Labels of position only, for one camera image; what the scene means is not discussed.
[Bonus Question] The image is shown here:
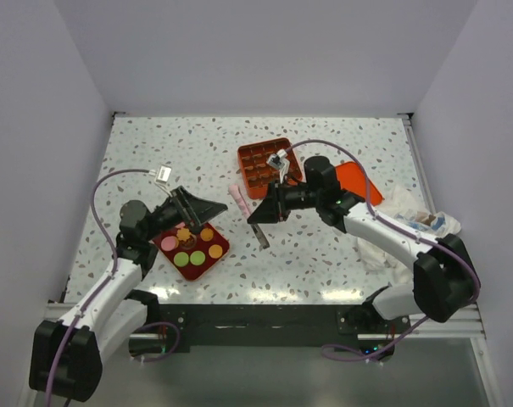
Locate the orange flower cookie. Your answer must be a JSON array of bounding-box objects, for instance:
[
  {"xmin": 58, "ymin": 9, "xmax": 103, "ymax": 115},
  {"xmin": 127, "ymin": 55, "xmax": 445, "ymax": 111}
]
[{"xmin": 176, "ymin": 227, "xmax": 192, "ymax": 242}]

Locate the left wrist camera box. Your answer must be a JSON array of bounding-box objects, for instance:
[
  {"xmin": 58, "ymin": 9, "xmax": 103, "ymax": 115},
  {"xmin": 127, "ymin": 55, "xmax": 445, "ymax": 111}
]
[{"xmin": 154, "ymin": 165, "xmax": 172, "ymax": 184}]

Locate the green cookie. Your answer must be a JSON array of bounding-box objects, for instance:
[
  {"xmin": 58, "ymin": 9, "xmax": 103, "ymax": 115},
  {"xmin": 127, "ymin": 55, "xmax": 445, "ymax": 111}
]
[
  {"xmin": 173, "ymin": 252, "xmax": 190, "ymax": 268},
  {"xmin": 190, "ymin": 251, "xmax": 206, "ymax": 266}
]

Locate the orange box lid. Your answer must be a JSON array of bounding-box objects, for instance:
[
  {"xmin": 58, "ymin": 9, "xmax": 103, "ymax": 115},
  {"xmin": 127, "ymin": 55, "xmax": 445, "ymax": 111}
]
[{"xmin": 336, "ymin": 161, "xmax": 384, "ymax": 206}]

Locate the white crumpled plastic bag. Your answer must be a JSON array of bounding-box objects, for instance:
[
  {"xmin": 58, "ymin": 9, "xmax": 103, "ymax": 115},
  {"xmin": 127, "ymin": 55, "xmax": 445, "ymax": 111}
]
[{"xmin": 356, "ymin": 182, "xmax": 462, "ymax": 281}]

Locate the red cookie tray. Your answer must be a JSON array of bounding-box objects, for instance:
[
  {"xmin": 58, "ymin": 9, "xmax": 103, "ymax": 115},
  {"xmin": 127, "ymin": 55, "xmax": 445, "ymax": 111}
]
[{"xmin": 152, "ymin": 223, "xmax": 230, "ymax": 282}]

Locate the orange compartment cookie box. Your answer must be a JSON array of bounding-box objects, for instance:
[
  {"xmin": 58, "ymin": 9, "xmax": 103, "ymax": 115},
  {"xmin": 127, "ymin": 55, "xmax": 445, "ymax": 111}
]
[{"xmin": 237, "ymin": 137, "xmax": 292, "ymax": 200}]

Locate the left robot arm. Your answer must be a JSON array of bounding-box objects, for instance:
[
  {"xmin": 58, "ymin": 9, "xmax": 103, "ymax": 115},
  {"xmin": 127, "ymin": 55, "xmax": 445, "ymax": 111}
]
[{"xmin": 29, "ymin": 187, "xmax": 228, "ymax": 402}]

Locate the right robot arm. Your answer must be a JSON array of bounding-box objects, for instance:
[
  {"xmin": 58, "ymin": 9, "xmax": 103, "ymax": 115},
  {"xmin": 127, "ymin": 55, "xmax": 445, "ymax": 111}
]
[{"xmin": 248, "ymin": 156, "xmax": 480, "ymax": 333}]

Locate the orange cookie lower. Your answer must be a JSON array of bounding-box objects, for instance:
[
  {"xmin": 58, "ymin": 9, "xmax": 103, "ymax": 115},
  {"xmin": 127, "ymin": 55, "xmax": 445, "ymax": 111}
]
[{"xmin": 209, "ymin": 244, "xmax": 223, "ymax": 259}]

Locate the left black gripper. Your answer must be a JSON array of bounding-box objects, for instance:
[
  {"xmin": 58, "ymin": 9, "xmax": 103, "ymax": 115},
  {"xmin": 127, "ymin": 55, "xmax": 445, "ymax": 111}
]
[{"xmin": 143, "ymin": 186, "xmax": 226, "ymax": 242}]

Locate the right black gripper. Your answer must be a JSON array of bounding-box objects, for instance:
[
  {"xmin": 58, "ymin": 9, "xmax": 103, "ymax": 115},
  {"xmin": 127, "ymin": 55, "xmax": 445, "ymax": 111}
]
[{"xmin": 248, "ymin": 178, "xmax": 322, "ymax": 225}]

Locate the orange cookie upper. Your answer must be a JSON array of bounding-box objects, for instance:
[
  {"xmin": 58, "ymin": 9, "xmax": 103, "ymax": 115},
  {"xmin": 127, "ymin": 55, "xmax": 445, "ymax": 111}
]
[{"xmin": 199, "ymin": 227, "xmax": 215, "ymax": 242}]

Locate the pink cookie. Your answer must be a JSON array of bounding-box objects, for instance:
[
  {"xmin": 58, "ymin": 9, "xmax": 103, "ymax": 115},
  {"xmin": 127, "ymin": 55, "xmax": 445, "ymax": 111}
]
[{"xmin": 160, "ymin": 236, "xmax": 179, "ymax": 252}]

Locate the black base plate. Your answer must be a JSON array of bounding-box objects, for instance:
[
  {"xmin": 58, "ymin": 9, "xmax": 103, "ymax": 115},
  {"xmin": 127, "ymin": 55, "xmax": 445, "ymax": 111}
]
[{"xmin": 128, "ymin": 303, "xmax": 410, "ymax": 361}]

